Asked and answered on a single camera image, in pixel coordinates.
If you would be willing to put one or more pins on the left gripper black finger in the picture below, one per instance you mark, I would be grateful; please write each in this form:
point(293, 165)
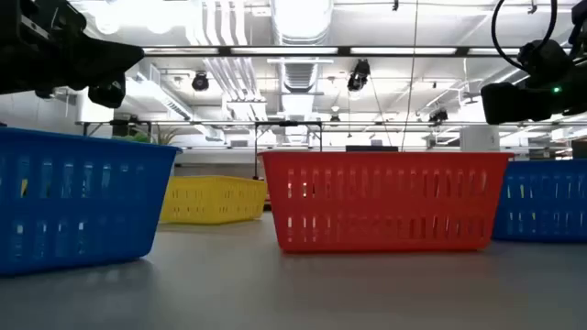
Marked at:
point(114, 57)

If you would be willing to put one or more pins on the blue slotted plastic basket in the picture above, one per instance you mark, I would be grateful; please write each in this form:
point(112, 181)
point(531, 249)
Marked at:
point(546, 172)
point(82, 215)

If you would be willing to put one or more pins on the red slotted plastic basket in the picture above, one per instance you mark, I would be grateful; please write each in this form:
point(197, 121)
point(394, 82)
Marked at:
point(380, 215)

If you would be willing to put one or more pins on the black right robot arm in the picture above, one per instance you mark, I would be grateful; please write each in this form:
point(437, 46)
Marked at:
point(580, 23)

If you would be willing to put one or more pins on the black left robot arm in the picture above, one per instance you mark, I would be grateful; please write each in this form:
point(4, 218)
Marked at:
point(18, 50)

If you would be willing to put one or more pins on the white pillar cabinet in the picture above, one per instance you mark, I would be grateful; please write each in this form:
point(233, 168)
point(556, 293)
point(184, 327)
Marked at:
point(479, 137)

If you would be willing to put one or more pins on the black ceiling spot lamp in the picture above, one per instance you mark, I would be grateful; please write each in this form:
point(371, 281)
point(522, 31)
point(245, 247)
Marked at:
point(438, 116)
point(200, 82)
point(357, 77)

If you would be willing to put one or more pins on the dark flat monitor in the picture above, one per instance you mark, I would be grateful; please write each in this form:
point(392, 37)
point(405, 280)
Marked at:
point(371, 148)

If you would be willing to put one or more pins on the long ceiling light bar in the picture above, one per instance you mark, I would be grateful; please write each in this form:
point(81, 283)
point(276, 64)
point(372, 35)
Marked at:
point(284, 50)

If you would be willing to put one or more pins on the silver ventilation duct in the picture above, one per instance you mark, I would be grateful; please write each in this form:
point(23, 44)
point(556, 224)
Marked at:
point(300, 23)

